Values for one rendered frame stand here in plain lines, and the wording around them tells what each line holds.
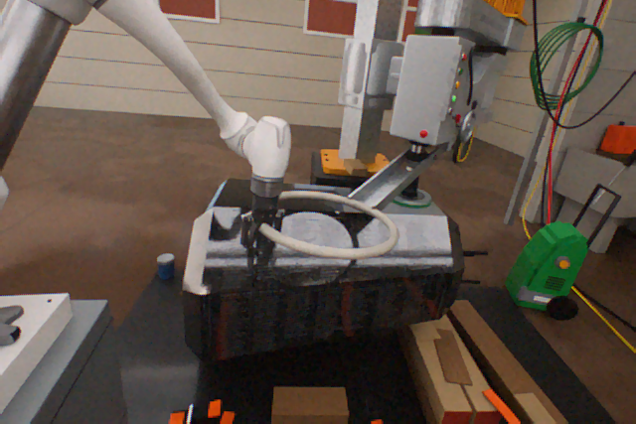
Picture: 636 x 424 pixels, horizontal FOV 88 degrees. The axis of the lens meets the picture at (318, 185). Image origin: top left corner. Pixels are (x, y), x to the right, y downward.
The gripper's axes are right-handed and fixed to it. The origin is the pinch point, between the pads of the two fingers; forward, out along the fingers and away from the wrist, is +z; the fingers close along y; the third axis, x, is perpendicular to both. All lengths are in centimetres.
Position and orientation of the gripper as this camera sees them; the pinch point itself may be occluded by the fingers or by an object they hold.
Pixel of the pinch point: (258, 255)
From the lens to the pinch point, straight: 103.8
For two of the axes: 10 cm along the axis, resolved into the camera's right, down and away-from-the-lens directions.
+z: -1.5, 9.4, 2.9
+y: 8.1, -0.5, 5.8
